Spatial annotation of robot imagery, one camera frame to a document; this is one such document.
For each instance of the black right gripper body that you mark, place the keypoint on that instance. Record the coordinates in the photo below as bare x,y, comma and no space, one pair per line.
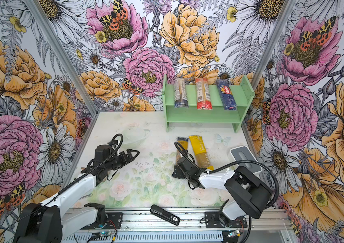
180,174

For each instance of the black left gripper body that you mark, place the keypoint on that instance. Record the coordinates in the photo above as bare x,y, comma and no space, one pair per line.
118,161

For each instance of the yellow pasta bag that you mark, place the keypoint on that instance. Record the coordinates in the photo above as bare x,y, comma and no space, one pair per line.
200,152

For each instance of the clear spaghetti bag dark ends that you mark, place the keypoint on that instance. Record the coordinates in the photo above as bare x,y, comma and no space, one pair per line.
180,94

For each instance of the red spaghetti bag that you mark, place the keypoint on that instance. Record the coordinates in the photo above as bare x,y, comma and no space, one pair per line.
203,94

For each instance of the blue Barilla spaghetti bag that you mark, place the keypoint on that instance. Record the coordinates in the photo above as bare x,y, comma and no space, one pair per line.
226,95

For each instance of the blue and clear spaghetti bag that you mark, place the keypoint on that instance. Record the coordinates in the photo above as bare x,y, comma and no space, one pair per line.
182,148

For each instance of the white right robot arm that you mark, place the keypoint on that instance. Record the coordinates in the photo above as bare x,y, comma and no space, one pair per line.
251,196

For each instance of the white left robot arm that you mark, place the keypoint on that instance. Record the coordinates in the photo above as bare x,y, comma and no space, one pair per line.
51,221

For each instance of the green wooden shelf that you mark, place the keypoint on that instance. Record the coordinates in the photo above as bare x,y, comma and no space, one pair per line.
242,93

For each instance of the black handheld device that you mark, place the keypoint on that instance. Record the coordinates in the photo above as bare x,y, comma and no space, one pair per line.
165,215

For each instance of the white grey tissue box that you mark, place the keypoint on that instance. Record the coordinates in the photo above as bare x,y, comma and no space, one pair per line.
243,153

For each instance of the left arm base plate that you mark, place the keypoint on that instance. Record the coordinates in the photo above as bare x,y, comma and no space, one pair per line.
113,221

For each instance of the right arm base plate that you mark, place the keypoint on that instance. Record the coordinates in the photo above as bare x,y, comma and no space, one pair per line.
213,219

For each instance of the aluminium frame rail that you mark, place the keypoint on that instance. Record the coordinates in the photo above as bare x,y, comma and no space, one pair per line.
140,226

